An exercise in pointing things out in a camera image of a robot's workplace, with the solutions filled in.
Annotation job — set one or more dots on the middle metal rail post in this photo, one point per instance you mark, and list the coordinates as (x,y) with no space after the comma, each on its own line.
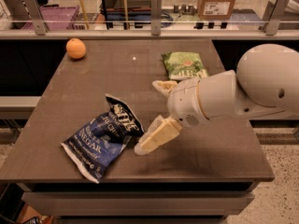
(156,12)

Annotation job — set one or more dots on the purple plastic crate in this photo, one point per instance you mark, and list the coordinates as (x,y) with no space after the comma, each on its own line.
(58,18)

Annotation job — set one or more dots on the left metal rail post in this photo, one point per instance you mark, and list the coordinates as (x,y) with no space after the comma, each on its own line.
(40,26)

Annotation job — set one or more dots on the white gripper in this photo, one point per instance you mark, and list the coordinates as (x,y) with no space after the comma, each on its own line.
(184,103)

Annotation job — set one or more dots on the cardboard box with label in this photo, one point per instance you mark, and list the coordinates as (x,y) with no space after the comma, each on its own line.
(215,9)

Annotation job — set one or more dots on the metal rail post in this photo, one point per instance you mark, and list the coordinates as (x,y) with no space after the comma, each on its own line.
(156,12)
(281,15)
(40,26)

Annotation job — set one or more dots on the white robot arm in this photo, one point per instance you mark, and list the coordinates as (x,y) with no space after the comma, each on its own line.
(265,84)

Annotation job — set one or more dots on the grey table drawer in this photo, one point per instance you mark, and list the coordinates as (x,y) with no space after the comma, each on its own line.
(96,204)

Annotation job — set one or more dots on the right metal rail post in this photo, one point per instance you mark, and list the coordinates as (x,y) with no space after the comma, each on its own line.
(281,15)

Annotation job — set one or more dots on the green chip bag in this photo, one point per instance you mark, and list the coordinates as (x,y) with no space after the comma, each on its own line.
(184,65)

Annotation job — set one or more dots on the yellow broom stick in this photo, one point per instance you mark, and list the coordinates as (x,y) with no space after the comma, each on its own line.
(84,14)

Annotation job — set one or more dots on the orange fruit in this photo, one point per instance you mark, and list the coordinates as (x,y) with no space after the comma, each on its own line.
(75,48)

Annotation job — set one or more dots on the blue chip bag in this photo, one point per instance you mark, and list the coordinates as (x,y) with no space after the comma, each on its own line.
(100,141)

